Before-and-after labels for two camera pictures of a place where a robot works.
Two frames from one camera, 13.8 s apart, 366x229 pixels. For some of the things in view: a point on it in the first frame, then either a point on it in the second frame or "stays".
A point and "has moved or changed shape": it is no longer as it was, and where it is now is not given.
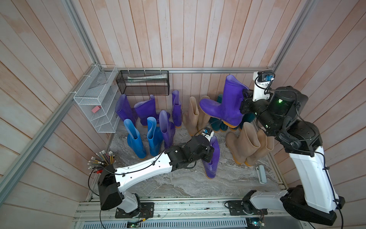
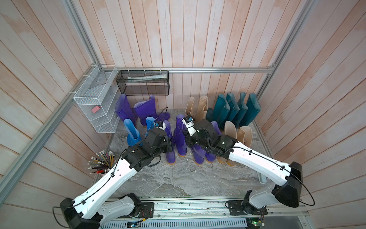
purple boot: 124,109 stays
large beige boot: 267,144 → 244,136
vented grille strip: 233,223 stays
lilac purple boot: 228,110 has moved or changed shape
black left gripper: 210,150 → 168,141
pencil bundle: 101,159 stays
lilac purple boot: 167,129 has moved or changed shape
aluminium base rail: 190,209 stays
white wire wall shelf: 98,98 stays
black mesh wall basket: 144,82 stays
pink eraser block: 96,109 stays
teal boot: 248,117 → 243,106
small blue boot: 134,141 stays
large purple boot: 211,168 → 211,157
